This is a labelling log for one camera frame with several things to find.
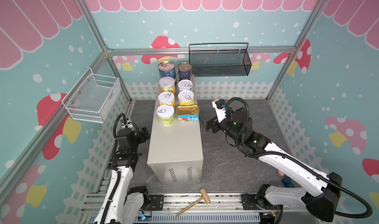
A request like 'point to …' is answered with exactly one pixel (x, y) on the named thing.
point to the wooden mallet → (205, 197)
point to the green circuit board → (147, 217)
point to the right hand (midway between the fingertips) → (207, 111)
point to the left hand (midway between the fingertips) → (138, 131)
